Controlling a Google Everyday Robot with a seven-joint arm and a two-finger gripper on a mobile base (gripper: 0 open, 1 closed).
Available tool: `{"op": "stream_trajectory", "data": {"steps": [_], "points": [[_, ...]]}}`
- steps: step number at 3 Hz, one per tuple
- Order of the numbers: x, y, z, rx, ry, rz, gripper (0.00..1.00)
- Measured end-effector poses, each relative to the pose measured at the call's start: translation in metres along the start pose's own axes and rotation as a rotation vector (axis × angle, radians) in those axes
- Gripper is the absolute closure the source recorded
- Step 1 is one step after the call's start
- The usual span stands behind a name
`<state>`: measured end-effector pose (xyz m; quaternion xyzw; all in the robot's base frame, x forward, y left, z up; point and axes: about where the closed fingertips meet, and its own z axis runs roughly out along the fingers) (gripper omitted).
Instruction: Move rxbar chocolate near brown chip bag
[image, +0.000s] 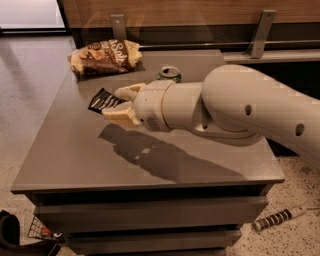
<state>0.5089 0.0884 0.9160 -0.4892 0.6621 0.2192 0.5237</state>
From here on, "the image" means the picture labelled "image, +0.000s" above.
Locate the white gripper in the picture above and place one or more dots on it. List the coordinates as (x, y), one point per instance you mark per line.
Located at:
(151, 103)

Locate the black rxbar chocolate wrapper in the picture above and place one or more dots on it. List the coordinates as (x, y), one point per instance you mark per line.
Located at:
(103, 99)

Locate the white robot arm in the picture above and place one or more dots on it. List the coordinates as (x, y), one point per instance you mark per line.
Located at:
(234, 105)

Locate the brown chip bag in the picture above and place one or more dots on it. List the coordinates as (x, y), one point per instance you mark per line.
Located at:
(105, 57)

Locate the green soda can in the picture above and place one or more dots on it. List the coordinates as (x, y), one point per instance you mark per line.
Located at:
(169, 73)

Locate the grey drawer cabinet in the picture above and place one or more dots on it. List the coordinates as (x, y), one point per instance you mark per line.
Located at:
(131, 192)

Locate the striped white tool on floor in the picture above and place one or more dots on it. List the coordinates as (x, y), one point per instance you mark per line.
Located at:
(278, 218)

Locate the left metal wall bracket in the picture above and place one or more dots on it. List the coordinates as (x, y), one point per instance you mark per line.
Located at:
(118, 26)

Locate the metal wall bracket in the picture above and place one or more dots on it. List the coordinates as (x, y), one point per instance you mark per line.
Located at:
(118, 26)
(257, 44)

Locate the right metal wall bracket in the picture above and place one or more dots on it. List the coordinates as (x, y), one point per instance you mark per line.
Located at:
(257, 44)

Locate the wire basket on floor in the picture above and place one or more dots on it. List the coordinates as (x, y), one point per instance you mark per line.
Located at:
(38, 230)

